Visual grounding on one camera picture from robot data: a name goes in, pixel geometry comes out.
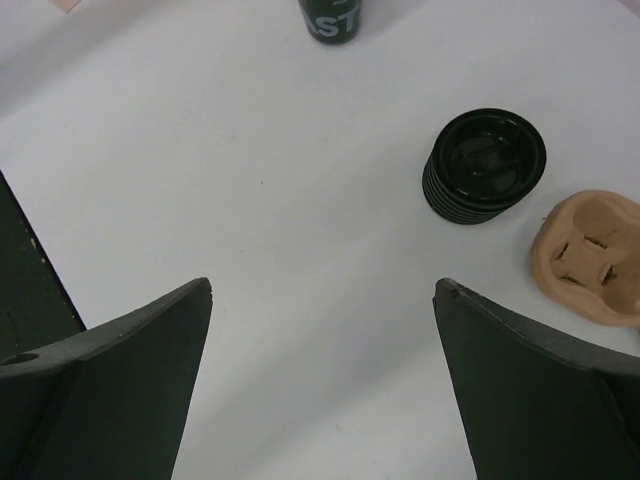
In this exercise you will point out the black ribbed cup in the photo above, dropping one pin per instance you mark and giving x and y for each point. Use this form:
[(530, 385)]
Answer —
[(483, 162), (331, 22)]

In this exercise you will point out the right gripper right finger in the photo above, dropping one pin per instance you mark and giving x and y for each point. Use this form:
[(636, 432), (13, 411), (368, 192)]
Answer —
[(535, 402)]

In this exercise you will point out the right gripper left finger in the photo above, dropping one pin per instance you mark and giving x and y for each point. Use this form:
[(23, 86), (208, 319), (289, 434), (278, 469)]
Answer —
[(110, 402)]

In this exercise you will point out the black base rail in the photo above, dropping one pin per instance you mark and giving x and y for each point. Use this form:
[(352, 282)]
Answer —
[(36, 309)]

